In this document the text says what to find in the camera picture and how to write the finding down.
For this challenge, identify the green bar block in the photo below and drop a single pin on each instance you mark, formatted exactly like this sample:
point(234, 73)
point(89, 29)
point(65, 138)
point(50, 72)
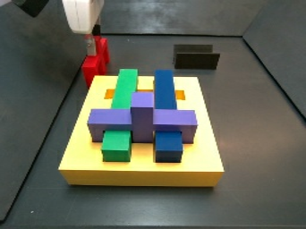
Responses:
point(117, 138)

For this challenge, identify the yellow base board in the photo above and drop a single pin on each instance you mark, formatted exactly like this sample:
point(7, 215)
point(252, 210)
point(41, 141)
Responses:
point(200, 169)

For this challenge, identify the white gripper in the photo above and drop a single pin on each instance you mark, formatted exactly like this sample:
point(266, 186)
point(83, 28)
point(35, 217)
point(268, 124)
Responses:
point(82, 13)

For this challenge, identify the red cross-shaped block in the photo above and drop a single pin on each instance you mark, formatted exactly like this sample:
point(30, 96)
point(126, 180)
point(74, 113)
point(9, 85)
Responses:
point(95, 63)

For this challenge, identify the black angle bracket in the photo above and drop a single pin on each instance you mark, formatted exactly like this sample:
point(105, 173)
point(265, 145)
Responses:
point(196, 57)

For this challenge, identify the blue bar block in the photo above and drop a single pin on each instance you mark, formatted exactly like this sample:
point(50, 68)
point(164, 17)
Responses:
point(168, 136)

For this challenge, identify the purple cross-shaped block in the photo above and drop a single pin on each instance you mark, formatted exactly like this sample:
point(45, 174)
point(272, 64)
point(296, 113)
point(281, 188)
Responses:
point(142, 120)

